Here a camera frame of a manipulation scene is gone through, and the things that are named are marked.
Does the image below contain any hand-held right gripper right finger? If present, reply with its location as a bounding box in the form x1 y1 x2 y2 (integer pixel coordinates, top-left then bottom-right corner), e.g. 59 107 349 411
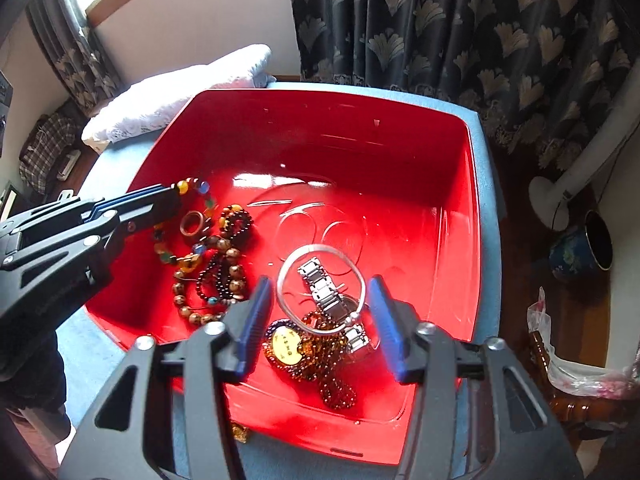
367 274 583 480

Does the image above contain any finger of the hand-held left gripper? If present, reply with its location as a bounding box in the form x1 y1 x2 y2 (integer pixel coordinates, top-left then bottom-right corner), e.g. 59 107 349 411
0 190 189 272
0 184 175 242

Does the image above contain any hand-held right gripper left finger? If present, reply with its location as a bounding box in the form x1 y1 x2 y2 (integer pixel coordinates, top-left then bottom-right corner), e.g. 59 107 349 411
57 275 274 480

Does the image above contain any silver bangle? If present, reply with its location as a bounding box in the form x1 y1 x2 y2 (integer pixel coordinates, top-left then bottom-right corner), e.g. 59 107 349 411
276 244 368 335

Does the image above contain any carved wooden bead bracelet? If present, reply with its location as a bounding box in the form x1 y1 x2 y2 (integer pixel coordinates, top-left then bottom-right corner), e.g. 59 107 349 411
171 236 249 328

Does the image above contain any multicoloured bead bracelet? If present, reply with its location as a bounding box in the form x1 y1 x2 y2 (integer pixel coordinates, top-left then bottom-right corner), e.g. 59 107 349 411
152 176 217 273

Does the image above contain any silver metal wristwatch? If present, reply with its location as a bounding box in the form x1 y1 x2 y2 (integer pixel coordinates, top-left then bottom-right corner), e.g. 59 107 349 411
297 256 373 353

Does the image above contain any amber bead necklace yellow pendant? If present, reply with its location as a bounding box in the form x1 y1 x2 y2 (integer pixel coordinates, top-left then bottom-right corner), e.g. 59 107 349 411
263 310 358 410

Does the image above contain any red tin box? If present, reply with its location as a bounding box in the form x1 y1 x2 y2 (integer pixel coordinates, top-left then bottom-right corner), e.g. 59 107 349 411
82 89 476 466

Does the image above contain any person's left forearm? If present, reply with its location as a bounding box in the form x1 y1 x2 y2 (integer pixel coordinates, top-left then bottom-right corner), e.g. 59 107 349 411
0 330 68 413

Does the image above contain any blue table cloth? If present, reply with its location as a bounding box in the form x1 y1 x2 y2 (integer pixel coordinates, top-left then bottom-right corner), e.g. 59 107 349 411
52 81 503 480

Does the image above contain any plaid bag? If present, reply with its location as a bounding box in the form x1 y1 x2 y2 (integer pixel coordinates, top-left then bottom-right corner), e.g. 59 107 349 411
19 111 81 196

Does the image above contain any white lace pillow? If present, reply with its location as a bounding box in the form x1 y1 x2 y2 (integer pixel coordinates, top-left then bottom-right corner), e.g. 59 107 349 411
81 44 273 143

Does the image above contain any dark leaf-patterned curtain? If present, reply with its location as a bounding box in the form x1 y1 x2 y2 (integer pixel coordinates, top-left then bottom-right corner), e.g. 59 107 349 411
282 0 633 181
25 0 126 116

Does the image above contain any brown wooden chair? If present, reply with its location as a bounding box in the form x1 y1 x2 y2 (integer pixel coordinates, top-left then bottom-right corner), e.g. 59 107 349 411
530 330 640 456

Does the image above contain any blue flowered pot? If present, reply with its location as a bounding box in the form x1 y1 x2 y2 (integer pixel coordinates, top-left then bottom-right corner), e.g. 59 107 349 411
549 210 615 283

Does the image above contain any clear plastic bag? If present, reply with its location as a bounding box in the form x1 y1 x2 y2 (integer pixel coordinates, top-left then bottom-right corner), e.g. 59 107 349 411
526 287 640 398

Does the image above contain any white floor fan stand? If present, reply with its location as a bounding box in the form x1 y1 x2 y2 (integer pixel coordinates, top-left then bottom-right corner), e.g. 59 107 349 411
529 85 640 232

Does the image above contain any brown ring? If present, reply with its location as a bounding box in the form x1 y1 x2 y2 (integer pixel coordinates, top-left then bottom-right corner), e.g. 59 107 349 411
180 211 206 236

